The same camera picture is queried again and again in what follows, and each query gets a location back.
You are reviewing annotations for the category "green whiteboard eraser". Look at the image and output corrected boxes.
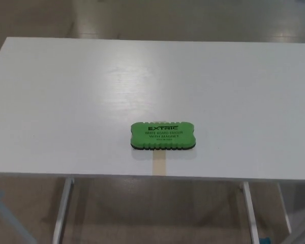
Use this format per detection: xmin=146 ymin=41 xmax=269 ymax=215
xmin=129 ymin=121 xmax=196 ymax=152

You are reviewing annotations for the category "beige masking tape mark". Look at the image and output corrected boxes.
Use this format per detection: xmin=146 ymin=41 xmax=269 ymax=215
xmin=151 ymin=150 xmax=167 ymax=176

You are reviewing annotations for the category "white table leg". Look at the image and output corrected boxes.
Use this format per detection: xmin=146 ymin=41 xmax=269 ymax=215
xmin=52 ymin=177 xmax=75 ymax=244
xmin=275 ymin=182 xmax=293 ymax=235
xmin=239 ymin=181 xmax=260 ymax=244

